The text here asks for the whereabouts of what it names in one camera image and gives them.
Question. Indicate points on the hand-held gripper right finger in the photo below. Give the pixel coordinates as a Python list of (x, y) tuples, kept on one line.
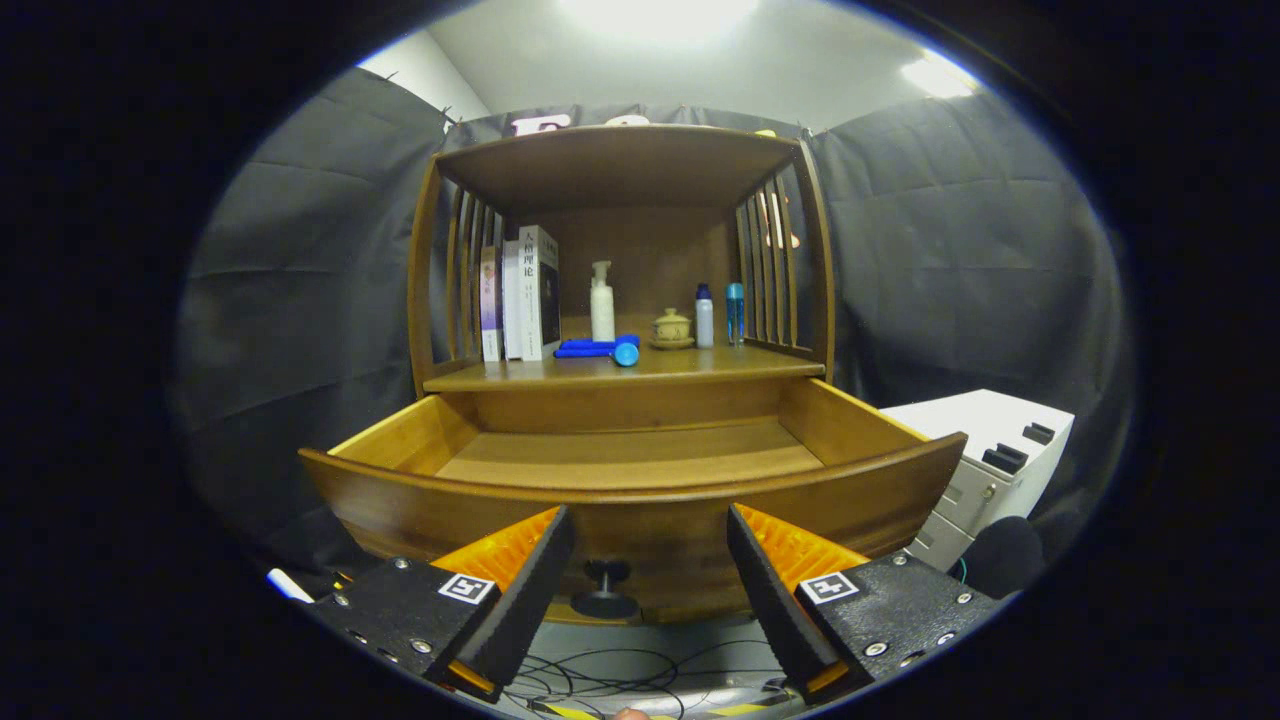
[(772, 600)]

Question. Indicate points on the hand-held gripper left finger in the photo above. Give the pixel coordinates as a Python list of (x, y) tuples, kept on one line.
[(530, 600)]

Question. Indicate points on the black drawer knob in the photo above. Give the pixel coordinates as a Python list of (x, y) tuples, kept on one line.
[(605, 605)]

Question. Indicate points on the brown wooden drawer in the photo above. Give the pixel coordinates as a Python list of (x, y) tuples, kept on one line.
[(400, 500)]

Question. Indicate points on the blue and white cosmetic tube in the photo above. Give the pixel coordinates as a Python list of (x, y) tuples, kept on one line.
[(626, 354)]

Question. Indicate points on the brown wooden countertop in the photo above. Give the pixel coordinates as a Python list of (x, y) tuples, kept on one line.
[(700, 365)]

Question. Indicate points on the white drawer unit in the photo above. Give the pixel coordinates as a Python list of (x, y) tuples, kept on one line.
[(980, 420)]

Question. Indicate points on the brown wooden cabinet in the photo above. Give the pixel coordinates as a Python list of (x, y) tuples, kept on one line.
[(650, 250)]

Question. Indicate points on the yellow and black floor tape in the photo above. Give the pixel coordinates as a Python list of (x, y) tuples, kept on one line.
[(745, 710)]

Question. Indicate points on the dark rounded object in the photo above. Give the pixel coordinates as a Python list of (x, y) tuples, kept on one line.
[(1005, 555)]

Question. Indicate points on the blue folded cloth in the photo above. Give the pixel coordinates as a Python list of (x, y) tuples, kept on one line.
[(580, 348)]

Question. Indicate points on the white bottle with blue cap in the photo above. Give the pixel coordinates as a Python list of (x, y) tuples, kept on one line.
[(704, 322)]

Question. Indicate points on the clear blue bottle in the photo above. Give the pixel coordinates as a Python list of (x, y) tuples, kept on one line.
[(735, 315)]

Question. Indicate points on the beige lidded teacup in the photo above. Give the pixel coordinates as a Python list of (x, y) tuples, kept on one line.
[(671, 328)]

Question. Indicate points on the white pump bottle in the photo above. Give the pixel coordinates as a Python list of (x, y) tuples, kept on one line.
[(603, 315)]

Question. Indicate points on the purple book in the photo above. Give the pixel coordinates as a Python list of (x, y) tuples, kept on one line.
[(491, 305)]

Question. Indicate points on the thin white book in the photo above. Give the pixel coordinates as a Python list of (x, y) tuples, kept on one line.
[(511, 300)]

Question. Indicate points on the thick white and black book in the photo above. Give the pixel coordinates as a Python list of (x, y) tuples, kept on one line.
[(538, 295)]

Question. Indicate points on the rectangular ceiling light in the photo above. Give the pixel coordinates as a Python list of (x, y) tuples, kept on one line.
[(940, 75)]

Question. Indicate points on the large round ceiling light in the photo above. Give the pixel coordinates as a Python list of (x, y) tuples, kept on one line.
[(655, 15)]

